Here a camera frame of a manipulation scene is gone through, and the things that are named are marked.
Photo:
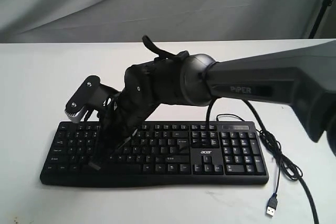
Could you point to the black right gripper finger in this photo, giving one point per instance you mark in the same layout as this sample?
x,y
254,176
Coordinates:
x,y
96,159
117,148

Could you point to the black cloth-covered gripper body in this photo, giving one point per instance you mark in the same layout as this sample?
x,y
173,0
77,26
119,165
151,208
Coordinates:
x,y
146,86

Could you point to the black Acer keyboard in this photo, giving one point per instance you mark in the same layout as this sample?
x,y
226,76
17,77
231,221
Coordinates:
x,y
161,153

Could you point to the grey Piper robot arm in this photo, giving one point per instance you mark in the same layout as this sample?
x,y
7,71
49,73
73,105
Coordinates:
x,y
302,78

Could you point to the grey backdrop cloth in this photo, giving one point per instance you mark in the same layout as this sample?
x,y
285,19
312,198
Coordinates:
x,y
56,21

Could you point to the black tripod stand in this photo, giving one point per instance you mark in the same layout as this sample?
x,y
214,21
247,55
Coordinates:
x,y
322,10

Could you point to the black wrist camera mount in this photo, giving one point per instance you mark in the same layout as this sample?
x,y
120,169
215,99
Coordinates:
x,y
91,96

